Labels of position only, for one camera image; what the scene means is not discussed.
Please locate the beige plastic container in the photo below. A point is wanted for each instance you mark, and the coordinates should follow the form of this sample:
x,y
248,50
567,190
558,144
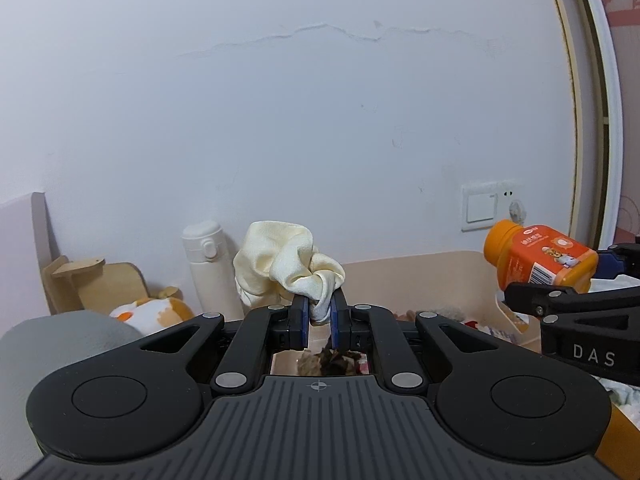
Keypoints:
x,y
425,275

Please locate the blue floral cloth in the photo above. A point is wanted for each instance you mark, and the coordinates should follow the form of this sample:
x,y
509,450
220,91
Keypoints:
x,y
500,332

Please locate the cream door frame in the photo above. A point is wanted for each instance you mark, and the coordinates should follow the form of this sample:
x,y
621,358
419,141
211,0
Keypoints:
x,y
595,110

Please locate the brown plaid hair bow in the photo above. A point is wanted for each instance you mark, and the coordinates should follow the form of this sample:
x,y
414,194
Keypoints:
x,y
340,360

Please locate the white wall switch socket plate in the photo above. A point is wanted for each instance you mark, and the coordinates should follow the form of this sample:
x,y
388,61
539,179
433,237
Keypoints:
x,y
480,207

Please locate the wooden animal-shaped stand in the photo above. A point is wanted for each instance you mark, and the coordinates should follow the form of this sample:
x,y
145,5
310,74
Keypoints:
x,y
105,285

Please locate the orange pill bottle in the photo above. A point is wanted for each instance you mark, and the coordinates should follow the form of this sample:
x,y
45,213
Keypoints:
x,y
540,260

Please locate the grey and cream plush pillow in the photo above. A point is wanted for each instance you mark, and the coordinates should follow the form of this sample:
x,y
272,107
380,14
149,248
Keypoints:
x,y
50,345

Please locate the pale pink board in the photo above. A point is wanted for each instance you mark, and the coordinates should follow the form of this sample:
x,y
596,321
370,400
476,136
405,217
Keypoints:
x,y
20,260

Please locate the brown fuzzy hair clip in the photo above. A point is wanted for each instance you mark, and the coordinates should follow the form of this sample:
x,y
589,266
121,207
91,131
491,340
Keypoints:
x,y
309,362

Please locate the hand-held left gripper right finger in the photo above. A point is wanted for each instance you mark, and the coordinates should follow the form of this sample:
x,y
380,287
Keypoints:
x,y
336,320

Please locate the white wall plug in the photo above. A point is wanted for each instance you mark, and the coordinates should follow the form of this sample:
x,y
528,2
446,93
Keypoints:
x,y
516,210

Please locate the orange and white plush toy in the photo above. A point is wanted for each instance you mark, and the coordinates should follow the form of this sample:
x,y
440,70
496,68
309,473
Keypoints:
x,y
150,310

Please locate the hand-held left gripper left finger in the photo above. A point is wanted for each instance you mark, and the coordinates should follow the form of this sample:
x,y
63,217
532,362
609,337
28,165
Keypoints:
x,y
300,320

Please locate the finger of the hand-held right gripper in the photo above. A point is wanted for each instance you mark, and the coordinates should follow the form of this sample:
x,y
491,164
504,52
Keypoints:
x,y
530,297
617,262

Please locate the light blue striped bedding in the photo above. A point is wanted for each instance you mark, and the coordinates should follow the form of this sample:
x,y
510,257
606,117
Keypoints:
x,y
622,392

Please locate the white thermos bottle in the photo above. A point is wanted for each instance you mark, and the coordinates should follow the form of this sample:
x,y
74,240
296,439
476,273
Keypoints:
x,y
210,275

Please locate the cream satin scrunchie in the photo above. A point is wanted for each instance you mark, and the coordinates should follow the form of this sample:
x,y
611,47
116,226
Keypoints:
x,y
280,260

